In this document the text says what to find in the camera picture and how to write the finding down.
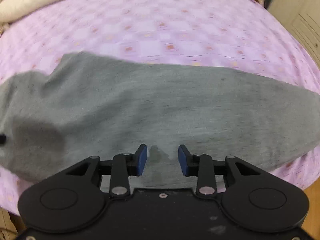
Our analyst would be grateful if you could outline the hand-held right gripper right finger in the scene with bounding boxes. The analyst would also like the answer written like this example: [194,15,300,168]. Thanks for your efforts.
[177,144,262,197]

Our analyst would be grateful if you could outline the cream embroidered bed cover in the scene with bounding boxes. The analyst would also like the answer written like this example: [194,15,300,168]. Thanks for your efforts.
[0,22,11,37]

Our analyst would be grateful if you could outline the cream wardrobe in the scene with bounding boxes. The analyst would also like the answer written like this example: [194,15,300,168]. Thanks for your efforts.
[267,0,320,63]

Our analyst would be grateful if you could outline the grey knit pants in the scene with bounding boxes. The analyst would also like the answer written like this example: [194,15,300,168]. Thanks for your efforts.
[0,51,320,188]

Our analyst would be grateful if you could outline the cream bed frame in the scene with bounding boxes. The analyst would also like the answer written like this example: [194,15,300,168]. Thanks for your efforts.
[0,206,19,240]

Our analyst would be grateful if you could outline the cream pillow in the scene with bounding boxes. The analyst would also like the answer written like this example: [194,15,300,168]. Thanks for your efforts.
[0,0,265,23]

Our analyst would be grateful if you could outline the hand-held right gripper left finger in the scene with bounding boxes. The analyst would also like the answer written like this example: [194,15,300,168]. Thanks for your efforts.
[65,144,148,197]

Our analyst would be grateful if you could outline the purple checked bed sheet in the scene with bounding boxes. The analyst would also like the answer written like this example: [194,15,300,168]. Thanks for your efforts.
[0,0,320,217]

